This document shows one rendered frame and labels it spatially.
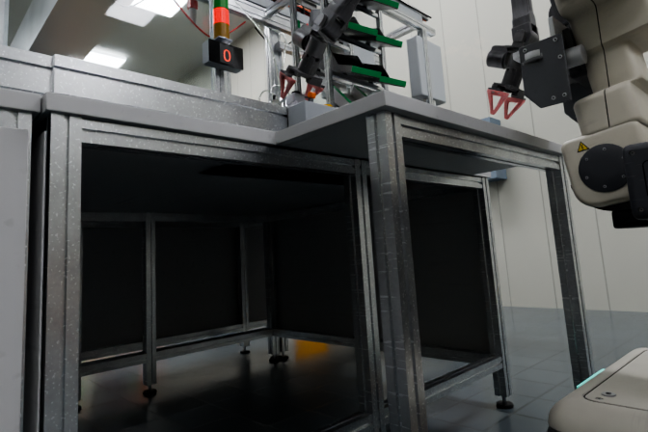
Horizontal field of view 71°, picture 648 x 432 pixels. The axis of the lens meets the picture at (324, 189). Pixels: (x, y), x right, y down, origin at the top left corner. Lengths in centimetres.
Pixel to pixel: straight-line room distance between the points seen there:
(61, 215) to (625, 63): 115
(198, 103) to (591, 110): 86
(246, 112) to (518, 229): 369
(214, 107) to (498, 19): 416
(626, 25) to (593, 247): 323
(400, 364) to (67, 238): 58
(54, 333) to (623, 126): 112
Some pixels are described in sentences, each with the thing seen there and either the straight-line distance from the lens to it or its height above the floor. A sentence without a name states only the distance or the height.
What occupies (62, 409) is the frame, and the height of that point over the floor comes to 37.
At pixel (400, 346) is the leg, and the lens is 82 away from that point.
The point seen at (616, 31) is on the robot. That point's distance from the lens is 124.
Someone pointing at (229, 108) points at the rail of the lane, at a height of 93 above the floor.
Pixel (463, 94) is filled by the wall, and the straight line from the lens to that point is 495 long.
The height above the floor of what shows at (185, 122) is 85.
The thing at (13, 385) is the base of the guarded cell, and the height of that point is 42.
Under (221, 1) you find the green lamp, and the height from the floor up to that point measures 138.
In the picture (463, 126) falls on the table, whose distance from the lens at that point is 103.
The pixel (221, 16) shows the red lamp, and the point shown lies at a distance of 154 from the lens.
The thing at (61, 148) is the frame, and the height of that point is 77.
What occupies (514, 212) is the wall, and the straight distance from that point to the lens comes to 455.
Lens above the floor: 58
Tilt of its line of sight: 8 degrees up
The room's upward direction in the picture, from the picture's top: 4 degrees counter-clockwise
